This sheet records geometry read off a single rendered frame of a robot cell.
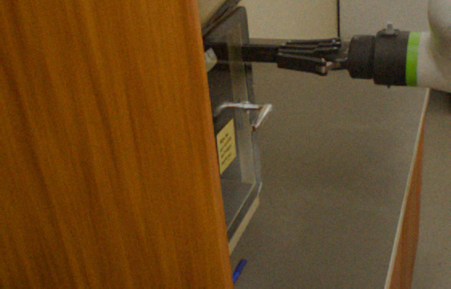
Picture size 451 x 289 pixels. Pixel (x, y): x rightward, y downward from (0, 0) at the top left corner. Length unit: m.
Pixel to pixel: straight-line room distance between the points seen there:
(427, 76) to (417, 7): 2.99
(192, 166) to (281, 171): 0.64
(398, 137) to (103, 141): 0.90
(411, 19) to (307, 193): 2.77
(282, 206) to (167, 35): 0.66
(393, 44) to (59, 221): 0.61
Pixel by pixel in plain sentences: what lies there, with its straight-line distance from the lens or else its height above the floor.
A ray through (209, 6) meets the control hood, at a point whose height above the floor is 1.48.
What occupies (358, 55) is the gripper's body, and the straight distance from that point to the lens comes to 1.03.
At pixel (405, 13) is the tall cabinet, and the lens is 4.02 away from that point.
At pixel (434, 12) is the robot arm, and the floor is 1.42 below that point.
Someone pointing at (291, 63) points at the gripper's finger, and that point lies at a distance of 1.05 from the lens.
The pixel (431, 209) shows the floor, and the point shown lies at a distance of 2.96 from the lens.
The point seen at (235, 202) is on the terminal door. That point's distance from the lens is 1.16.
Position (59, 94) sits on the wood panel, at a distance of 0.88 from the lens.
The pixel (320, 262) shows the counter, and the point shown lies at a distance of 1.18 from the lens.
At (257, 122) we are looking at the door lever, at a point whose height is 1.21.
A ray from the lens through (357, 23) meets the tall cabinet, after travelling 4.09.
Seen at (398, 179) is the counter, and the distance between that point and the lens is 1.41.
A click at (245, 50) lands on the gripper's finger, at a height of 1.32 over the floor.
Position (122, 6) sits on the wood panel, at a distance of 0.77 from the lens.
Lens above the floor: 1.70
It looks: 27 degrees down
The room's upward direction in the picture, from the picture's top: 6 degrees counter-clockwise
